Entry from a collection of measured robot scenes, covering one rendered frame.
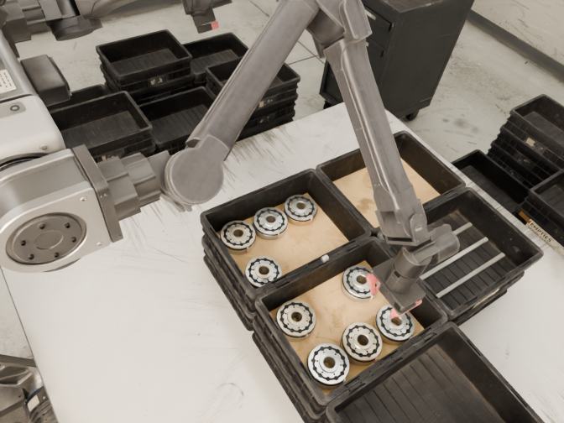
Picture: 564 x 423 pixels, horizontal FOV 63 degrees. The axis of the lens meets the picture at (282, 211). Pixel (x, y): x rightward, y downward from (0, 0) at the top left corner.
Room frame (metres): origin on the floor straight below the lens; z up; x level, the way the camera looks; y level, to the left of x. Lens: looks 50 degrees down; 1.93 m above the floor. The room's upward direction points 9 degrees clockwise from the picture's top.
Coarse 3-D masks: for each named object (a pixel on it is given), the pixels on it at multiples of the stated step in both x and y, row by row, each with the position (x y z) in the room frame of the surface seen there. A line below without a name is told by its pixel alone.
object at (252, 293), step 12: (288, 180) 0.96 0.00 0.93; (324, 180) 0.98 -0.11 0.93; (252, 192) 0.89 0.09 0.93; (336, 192) 0.94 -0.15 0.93; (228, 204) 0.83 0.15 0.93; (204, 216) 0.77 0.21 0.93; (204, 228) 0.75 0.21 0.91; (216, 240) 0.70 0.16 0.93; (360, 240) 0.77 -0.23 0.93; (228, 252) 0.67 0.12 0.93; (336, 252) 0.72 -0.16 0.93; (228, 264) 0.64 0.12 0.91; (312, 264) 0.67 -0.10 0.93; (240, 276) 0.60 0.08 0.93; (288, 276) 0.62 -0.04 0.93; (252, 288) 0.57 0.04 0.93; (264, 288) 0.58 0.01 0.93
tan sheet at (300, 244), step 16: (320, 208) 0.95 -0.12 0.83; (288, 224) 0.87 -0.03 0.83; (320, 224) 0.89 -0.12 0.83; (256, 240) 0.79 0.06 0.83; (272, 240) 0.80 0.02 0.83; (288, 240) 0.81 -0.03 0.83; (304, 240) 0.82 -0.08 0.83; (320, 240) 0.83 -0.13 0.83; (336, 240) 0.84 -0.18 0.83; (240, 256) 0.73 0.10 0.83; (256, 256) 0.73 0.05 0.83; (272, 256) 0.74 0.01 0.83; (288, 256) 0.75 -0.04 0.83; (304, 256) 0.76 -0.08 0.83; (288, 272) 0.70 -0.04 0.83
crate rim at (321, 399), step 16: (368, 240) 0.78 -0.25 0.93; (336, 256) 0.71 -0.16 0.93; (304, 272) 0.64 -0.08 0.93; (272, 288) 0.58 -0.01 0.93; (256, 304) 0.53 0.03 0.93; (432, 304) 0.61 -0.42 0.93; (272, 320) 0.50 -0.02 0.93; (416, 336) 0.51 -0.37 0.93; (288, 352) 0.42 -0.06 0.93; (400, 352) 0.46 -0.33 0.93; (368, 368) 0.41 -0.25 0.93; (352, 384) 0.37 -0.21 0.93; (320, 400) 0.33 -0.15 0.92
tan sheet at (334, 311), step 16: (320, 288) 0.66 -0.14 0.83; (336, 288) 0.67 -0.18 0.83; (320, 304) 0.61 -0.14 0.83; (336, 304) 0.62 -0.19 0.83; (352, 304) 0.63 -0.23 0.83; (368, 304) 0.64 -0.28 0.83; (384, 304) 0.64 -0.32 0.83; (320, 320) 0.57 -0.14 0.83; (336, 320) 0.57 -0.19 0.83; (352, 320) 0.58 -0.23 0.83; (368, 320) 0.59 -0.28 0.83; (416, 320) 0.61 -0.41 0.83; (320, 336) 0.52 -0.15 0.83; (336, 336) 0.53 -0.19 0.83; (304, 352) 0.47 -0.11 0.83; (384, 352) 0.50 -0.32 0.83; (352, 368) 0.45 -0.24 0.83
